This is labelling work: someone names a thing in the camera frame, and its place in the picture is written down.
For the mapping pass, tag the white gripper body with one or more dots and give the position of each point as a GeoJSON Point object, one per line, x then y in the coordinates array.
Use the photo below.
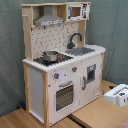
{"type": "Point", "coordinates": [118, 95]}

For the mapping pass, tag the white toy microwave door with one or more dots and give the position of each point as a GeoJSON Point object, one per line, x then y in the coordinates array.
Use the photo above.
{"type": "Point", "coordinates": [77, 12]}

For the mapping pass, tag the wooden toy kitchen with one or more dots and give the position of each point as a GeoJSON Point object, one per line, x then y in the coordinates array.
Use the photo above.
{"type": "Point", "coordinates": [37, 40]}

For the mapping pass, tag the wooden table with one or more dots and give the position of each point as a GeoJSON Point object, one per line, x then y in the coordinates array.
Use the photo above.
{"type": "Point", "coordinates": [97, 114]}

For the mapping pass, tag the white cupboard door with dispenser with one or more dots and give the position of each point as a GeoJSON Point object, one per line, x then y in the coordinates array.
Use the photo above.
{"type": "Point", "coordinates": [90, 79]}

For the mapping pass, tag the right red stove knob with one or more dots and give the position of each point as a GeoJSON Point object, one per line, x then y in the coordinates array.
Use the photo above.
{"type": "Point", "coordinates": [74, 69]}

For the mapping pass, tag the red stove knob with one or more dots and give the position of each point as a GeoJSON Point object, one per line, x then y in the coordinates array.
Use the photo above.
{"type": "Point", "coordinates": [74, 69]}
{"type": "Point", "coordinates": [56, 75]}

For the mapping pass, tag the white oven door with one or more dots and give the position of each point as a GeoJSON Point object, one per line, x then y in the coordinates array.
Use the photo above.
{"type": "Point", "coordinates": [63, 99]}

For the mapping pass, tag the grey toy sink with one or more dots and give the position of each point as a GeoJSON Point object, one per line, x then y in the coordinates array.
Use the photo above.
{"type": "Point", "coordinates": [79, 51]}

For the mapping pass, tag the left red stove knob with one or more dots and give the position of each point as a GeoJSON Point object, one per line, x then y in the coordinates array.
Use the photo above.
{"type": "Point", "coordinates": [56, 75]}

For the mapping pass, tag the black toy stovetop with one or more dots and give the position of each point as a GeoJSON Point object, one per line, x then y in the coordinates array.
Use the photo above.
{"type": "Point", "coordinates": [60, 58]}

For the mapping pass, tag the black toy faucet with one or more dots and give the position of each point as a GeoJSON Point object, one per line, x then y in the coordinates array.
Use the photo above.
{"type": "Point", "coordinates": [71, 43]}

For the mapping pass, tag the silver toy pot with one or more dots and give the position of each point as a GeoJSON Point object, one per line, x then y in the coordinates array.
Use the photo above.
{"type": "Point", "coordinates": [50, 56]}

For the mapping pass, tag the grey range hood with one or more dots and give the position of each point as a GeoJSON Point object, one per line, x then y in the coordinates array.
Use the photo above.
{"type": "Point", "coordinates": [48, 18]}

